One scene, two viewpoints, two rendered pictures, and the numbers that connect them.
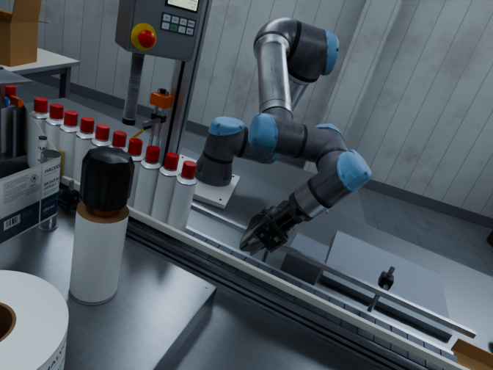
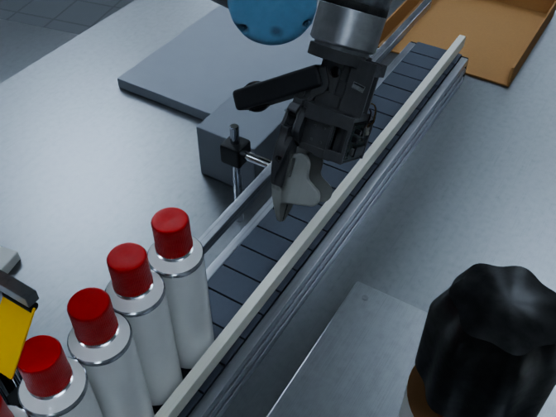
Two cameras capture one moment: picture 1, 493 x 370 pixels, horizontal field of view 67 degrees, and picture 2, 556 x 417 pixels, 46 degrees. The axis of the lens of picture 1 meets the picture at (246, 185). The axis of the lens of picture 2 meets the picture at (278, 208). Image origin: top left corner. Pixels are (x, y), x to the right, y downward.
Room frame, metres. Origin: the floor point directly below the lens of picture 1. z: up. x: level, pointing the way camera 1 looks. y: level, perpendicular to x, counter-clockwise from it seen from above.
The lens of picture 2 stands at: (0.62, 0.49, 1.49)
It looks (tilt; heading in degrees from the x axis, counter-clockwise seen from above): 45 degrees down; 287
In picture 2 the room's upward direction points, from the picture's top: straight up
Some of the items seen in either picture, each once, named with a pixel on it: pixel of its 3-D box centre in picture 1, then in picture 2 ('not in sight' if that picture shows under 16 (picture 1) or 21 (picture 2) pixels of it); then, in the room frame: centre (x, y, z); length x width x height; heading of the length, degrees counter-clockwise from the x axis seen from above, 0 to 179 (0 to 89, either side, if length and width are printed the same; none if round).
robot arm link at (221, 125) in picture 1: (225, 136); not in sight; (1.29, 0.12, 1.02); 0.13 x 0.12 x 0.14; 106
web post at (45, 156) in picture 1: (48, 191); not in sight; (0.70, 0.42, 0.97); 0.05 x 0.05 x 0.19
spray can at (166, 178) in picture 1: (165, 191); (144, 328); (0.84, 0.19, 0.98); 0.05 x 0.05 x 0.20
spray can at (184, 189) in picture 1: (182, 199); (182, 292); (0.82, 0.14, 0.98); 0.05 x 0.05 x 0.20
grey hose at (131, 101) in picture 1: (133, 86); not in sight; (0.99, 0.37, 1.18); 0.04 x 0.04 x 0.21
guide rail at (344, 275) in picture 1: (254, 233); (257, 184); (0.81, -0.05, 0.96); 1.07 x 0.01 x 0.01; 76
